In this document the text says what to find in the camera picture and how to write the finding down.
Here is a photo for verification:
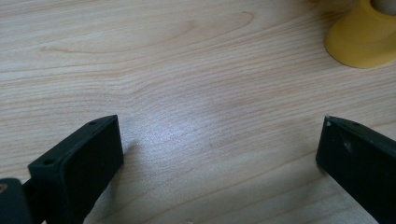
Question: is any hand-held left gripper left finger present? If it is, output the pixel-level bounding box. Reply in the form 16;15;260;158
27;115;124;224

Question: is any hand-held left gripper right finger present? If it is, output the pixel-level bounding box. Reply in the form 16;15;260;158
316;115;396;224

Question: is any beige trash bin with face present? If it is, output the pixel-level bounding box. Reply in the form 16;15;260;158
323;0;396;69

